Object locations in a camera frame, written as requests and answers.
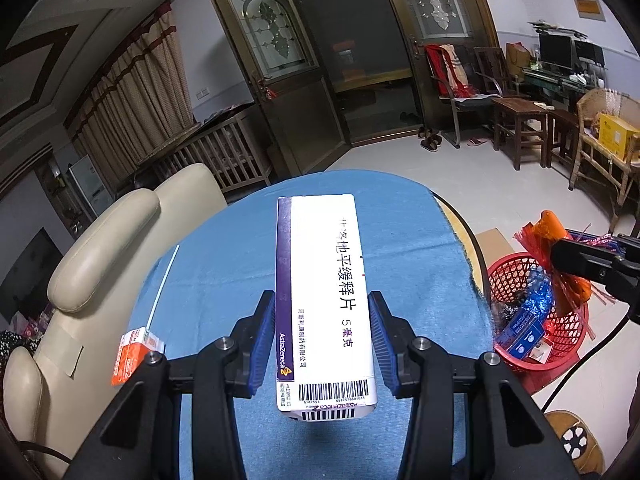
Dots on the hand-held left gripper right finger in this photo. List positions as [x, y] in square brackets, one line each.
[382, 350]

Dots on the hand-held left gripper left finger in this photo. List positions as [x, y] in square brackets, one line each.
[262, 350]

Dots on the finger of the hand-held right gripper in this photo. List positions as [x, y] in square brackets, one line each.
[575, 255]

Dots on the orange plastic wrapper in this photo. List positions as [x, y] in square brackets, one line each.
[550, 225]

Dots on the blue plastic bag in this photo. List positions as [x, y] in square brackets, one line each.
[537, 295]

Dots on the red plastic mesh basket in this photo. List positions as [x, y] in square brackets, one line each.
[565, 340]

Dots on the white purple medicine box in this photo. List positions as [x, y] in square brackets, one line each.
[325, 285]

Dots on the blue toothpaste box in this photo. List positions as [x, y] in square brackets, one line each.
[522, 332]

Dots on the flat brown cardboard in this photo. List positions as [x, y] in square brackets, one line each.
[492, 250]

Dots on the blue table cloth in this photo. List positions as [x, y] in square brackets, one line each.
[225, 260]

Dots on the thin white stick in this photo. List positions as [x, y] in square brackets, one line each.
[162, 285]

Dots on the yellow cardboard box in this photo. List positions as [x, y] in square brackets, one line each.
[615, 135]

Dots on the orange white carton box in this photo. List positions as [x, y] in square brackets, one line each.
[130, 355]

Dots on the dark wooden stool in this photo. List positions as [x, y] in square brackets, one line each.
[565, 120]
[517, 107]

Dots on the wicker chair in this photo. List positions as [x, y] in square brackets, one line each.
[590, 110]

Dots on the pink slipper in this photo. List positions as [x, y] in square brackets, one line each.
[477, 142]

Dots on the cream leather sofa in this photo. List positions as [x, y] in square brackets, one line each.
[125, 285]

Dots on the brown patterned round cushion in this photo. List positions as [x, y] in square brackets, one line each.
[575, 440]

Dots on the glass computer desk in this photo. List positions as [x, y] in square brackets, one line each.
[550, 82]

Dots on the pair of brown shoes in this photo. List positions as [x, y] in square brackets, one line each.
[430, 142]

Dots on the wooden baby crib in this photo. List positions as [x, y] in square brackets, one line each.
[215, 155]

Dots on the translucent tape patch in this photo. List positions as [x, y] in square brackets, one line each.
[60, 347]

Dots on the black computer monitor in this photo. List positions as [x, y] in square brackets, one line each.
[555, 50]
[589, 52]

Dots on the brown paper bag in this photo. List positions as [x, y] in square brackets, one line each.
[517, 60]

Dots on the dark wooden chair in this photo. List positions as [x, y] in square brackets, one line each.
[492, 65]

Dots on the red white garment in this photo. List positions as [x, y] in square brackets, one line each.
[440, 70]

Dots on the white standing air conditioner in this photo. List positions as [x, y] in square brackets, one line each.
[90, 185]

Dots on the black television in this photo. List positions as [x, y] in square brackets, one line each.
[35, 275]

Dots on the dark floral cloth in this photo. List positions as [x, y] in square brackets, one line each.
[12, 345]

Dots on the red door tassel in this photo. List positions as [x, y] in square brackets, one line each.
[271, 94]

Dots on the wooden display shelf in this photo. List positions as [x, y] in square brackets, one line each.
[57, 195]

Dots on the beige curtain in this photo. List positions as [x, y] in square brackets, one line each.
[140, 95]

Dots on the metal frame chair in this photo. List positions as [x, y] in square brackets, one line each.
[470, 105]

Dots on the orange wall sign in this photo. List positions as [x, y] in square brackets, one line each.
[589, 6]

